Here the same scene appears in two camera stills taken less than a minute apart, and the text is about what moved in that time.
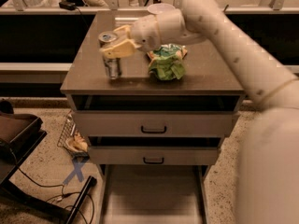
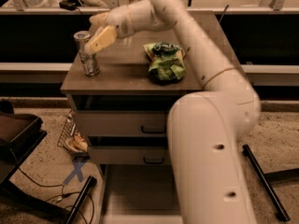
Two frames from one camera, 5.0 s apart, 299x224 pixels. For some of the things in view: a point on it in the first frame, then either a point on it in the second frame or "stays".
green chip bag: x=167 y=62 stays
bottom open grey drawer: x=152 y=193 stays
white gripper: x=145 y=32 to x=121 y=21
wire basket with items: x=72 y=140 stays
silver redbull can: x=112 y=65 to x=89 y=61
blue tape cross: x=77 y=171 stays
